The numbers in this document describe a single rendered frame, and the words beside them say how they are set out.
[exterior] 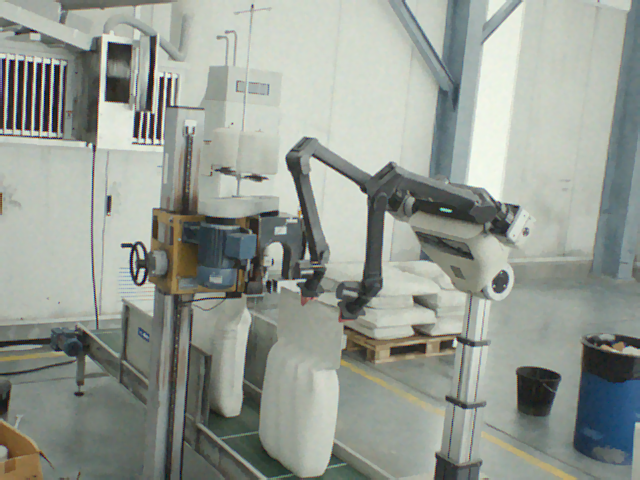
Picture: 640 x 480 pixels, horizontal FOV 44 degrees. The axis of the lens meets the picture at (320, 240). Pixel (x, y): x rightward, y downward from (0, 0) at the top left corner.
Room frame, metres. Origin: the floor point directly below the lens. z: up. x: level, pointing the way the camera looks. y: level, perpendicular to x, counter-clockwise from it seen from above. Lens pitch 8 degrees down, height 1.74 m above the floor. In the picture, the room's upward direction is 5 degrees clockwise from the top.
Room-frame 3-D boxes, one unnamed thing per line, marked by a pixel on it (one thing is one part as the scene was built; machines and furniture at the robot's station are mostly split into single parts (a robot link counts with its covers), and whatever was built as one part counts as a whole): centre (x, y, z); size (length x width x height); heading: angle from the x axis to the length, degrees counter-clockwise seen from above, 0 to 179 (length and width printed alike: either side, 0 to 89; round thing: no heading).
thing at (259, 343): (3.98, 0.27, 0.54); 1.05 x 0.02 x 0.41; 35
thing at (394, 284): (6.12, -0.61, 0.56); 0.66 x 0.42 x 0.15; 125
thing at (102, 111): (5.39, 1.53, 1.82); 0.51 x 0.27 x 0.71; 35
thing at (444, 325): (6.48, -1.10, 0.20); 0.67 x 0.43 x 0.15; 125
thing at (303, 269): (3.02, 0.03, 1.21); 0.11 x 0.09 x 0.12; 124
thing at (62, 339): (4.52, 1.41, 0.35); 0.30 x 0.15 x 0.15; 35
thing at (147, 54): (5.14, 1.20, 1.95); 0.30 x 0.01 x 0.48; 35
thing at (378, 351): (6.46, -0.72, 0.07); 1.20 x 0.82 x 0.14; 127
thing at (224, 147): (3.32, 0.42, 1.61); 0.15 x 0.14 x 0.17; 35
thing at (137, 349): (3.67, 0.72, 0.54); 1.05 x 0.02 x 0.41; 35
